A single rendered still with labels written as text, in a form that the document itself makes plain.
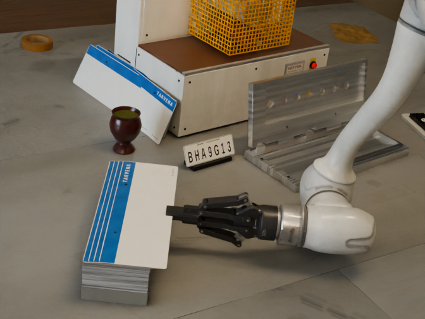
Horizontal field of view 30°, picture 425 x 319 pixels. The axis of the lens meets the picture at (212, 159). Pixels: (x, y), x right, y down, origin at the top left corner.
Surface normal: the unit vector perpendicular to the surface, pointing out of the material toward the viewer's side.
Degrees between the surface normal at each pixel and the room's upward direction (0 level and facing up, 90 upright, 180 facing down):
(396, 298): 0
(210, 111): 90
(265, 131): 79
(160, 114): 69
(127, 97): 63
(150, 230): 0
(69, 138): 0
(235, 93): 90
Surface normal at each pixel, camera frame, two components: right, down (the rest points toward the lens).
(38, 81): 0.11, -0.87
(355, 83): 0.62, 0.27
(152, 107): -0.73, -0.14
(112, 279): -0.02, 0.48
